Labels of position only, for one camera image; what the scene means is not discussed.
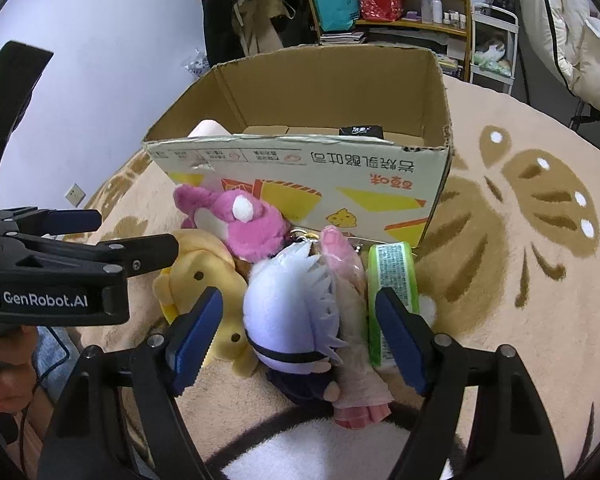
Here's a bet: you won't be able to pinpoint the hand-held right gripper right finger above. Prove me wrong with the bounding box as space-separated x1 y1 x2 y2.
374 287 566 480

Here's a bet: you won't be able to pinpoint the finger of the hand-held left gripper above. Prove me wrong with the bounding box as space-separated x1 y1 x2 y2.
0 206 103 236
10 232 181 277

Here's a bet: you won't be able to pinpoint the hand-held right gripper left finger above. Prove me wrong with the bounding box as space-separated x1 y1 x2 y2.
37 286 226 480

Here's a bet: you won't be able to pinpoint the white fluffy plush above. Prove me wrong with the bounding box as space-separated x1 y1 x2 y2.
419 296 438 328

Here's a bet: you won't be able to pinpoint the pink doll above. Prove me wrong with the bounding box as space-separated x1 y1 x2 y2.
320 225 396 431

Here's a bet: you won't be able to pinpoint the yellow plush toy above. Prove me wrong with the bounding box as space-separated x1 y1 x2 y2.
152 228 261 376

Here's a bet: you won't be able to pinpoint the green tissue packet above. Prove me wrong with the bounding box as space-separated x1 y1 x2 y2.
367 241 421 368

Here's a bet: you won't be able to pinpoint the white-haired plush doll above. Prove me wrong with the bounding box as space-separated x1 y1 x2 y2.
242 245 346 403

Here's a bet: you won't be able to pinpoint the pink bear plush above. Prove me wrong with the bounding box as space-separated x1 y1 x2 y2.
174 183 288 263

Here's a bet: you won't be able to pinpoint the printed cardboard box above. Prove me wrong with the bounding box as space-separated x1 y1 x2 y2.
142 44 453 248

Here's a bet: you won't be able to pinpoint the person's left hand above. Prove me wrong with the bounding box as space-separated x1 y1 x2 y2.
0 327 38 413

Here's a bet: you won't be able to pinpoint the person's leg in jeans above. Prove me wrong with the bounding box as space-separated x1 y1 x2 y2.
32 326 83 391

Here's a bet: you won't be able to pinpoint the beige floral printed blanket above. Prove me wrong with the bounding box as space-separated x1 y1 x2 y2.
60 77 600 480

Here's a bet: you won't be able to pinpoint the small black packet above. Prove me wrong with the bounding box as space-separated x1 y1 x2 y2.
338 125 385 140

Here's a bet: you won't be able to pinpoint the black hanging garment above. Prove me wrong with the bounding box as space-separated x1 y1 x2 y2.
202 0 246 68

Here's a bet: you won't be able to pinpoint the beige hanging coat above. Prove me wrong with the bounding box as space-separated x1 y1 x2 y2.
232 0 281 56

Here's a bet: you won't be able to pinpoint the pile of books and magazines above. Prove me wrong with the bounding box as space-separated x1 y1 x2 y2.
367 27 466 81

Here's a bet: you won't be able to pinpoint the white trolley cart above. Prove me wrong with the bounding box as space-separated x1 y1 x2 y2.
470 2 520 96

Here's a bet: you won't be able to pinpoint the stack of books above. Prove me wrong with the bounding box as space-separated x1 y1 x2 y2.
320 30 368 45

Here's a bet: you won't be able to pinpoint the yellow wooden shelf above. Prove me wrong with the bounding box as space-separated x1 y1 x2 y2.
297 0 473 81

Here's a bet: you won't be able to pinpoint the teal bag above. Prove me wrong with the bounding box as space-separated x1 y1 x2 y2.
307 0 358 32

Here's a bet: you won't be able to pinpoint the tall white bottles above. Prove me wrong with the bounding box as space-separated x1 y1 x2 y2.
419 0 443 24

